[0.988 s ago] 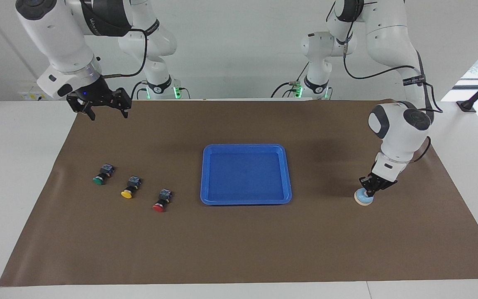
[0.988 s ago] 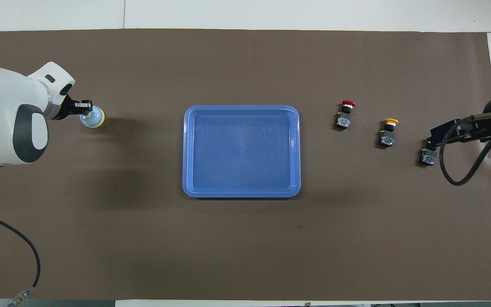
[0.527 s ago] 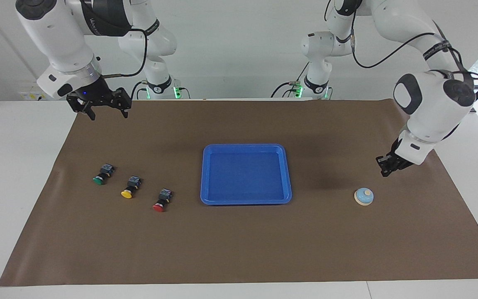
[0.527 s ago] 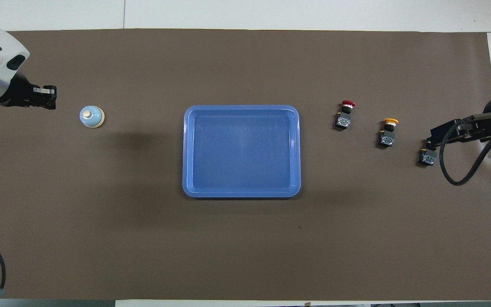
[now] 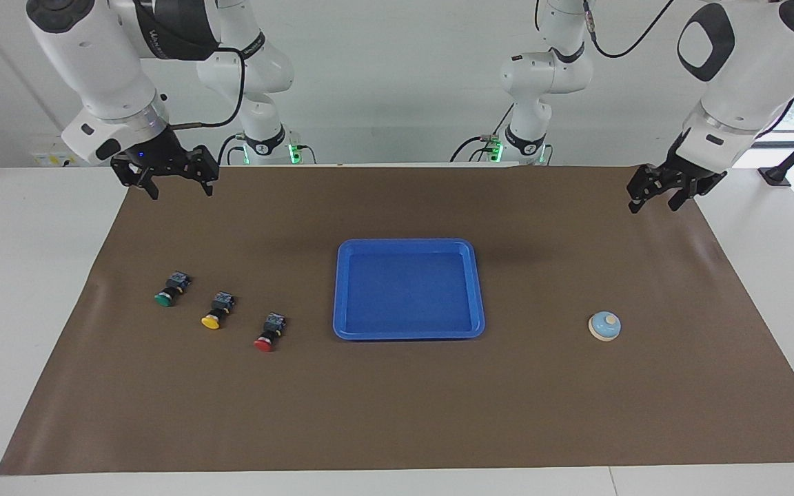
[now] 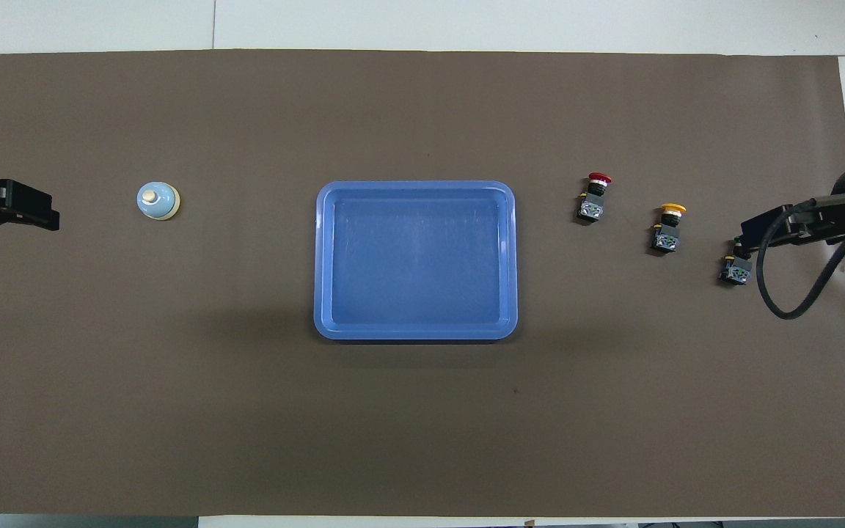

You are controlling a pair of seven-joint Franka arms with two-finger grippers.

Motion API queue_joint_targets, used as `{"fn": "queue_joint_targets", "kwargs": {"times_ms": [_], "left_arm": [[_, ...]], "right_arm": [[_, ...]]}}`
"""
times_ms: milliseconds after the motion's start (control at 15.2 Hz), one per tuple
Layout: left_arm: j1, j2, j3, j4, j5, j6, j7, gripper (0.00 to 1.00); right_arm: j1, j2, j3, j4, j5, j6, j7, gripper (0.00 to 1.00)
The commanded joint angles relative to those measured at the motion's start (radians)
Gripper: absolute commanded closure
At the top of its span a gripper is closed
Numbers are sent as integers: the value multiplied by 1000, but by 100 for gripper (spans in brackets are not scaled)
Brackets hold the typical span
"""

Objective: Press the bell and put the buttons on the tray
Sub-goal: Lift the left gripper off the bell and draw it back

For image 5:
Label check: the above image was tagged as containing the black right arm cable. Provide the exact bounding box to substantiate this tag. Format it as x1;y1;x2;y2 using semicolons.
163;45;246;132

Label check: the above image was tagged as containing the green push button switch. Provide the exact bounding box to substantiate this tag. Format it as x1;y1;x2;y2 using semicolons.
154;271;192;308

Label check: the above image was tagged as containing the red push button switch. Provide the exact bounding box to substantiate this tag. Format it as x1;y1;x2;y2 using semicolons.
253;312;287;353

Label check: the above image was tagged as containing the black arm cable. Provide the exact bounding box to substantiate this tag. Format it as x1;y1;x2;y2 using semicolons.
163;45;246;132
582;0;675;59

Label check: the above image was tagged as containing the blue plastic tray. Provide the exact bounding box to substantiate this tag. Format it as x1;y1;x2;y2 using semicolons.
332;238;486;342

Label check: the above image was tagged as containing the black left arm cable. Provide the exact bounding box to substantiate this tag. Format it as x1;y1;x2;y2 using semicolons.
582;0;675;59

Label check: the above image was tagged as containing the yellow push button switch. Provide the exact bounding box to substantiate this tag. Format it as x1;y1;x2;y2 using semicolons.
201;291;236;330

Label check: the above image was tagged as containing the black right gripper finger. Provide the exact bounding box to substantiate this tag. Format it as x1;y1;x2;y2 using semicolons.
189;145;220;198
134;171;161;201

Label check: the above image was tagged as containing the brown table mat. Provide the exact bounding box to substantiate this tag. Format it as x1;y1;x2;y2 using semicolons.
0;164;794;476

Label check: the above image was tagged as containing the black base cable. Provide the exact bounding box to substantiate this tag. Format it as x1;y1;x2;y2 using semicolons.
449;103;513;163
217;134;246;166

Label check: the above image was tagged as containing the light blue service bell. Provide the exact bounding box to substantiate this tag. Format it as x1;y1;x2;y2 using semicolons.
588;311;622;343

